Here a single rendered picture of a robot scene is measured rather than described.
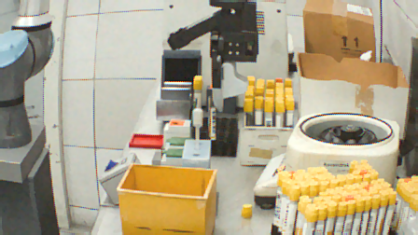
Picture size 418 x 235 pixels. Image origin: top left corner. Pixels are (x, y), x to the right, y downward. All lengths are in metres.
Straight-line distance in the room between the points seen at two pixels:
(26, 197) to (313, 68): 0.76
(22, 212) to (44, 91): 1.84
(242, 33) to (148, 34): 1.80
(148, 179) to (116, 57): 2.06
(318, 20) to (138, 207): 1.24
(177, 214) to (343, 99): 0.60
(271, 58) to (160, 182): 0.72
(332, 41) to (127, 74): 1.21
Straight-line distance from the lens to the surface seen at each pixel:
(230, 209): 1.70
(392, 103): 1.99
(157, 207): 1.48
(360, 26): 2.61
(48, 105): 3.68
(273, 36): 2.24
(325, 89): 1.97
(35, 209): 1.86
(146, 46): 3.62
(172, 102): 2.11
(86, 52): 3.66
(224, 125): 2.08
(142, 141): 2.05
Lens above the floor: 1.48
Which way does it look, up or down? 16 degrees down
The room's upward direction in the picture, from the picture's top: 1 degrees clockwise
